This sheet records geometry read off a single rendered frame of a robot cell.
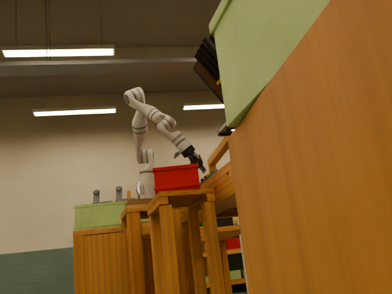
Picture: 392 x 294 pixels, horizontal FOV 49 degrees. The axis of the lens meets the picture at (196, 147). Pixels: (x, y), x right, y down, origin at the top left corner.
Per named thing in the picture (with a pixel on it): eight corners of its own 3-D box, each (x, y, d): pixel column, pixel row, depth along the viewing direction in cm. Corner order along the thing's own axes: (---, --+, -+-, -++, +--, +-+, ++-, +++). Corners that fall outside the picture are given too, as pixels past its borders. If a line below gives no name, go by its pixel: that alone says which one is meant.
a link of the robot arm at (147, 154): (154, 150, 280) (155, 176, 275) (139, 151, 279) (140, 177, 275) (152, 146, 271) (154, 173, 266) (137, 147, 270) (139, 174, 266)
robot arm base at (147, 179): (142, 200, 261) (141, 172, 265) (139, 202, 270) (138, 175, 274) (157, 199, 264) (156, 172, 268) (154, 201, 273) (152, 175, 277)
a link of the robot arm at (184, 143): (174, 159, 234) (167, 150, 234) (189, 147, 238) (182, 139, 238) (178, 154, 225) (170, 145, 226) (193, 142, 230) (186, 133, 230)
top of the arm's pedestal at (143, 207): (126, 212, 245) (126, 205, 246) (120, 220, 274) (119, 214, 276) (181, 208, 255) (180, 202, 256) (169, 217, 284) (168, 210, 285)
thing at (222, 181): (284, 163, 144) (277, 121, 148) (181, 224, 282) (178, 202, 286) (321, 161, 148) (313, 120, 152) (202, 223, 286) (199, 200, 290)
